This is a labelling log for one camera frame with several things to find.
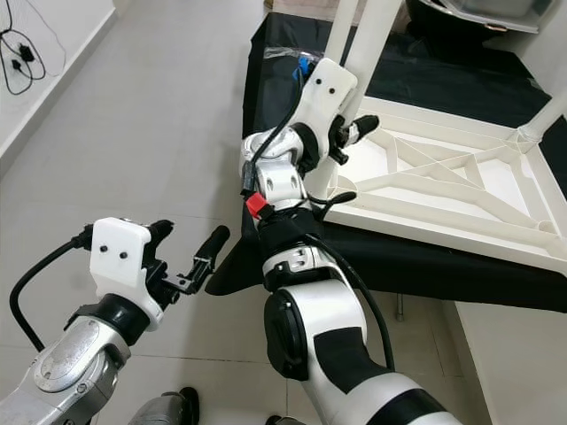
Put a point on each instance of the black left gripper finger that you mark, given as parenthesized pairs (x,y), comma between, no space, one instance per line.
(213,250)
(161,229)

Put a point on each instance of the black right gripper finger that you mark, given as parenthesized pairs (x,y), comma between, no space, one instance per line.
(363,128)

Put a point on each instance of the white plastic table leg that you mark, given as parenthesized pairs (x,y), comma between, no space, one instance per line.
(341,27)
(376,44)
(547,115)

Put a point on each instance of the white plastic children table top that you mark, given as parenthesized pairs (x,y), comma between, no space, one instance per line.
(452,186)

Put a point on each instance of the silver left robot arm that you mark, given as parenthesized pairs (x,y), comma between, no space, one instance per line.
(80,372)

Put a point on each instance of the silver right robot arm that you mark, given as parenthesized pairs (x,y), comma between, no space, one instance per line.
(337,345)

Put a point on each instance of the clear plastic film scrap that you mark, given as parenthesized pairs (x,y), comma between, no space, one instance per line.
(283,55)

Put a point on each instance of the black tablecloth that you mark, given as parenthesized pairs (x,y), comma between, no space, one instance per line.
(452,75)

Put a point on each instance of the patterned beige cloth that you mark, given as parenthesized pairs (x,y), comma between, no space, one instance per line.
(297,9)

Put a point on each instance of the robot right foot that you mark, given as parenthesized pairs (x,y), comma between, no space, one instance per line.
(288,420)

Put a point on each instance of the grey metal table leg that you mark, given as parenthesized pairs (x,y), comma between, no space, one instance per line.
(399,308)

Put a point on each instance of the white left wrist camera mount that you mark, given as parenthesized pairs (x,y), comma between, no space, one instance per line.
(124,257)

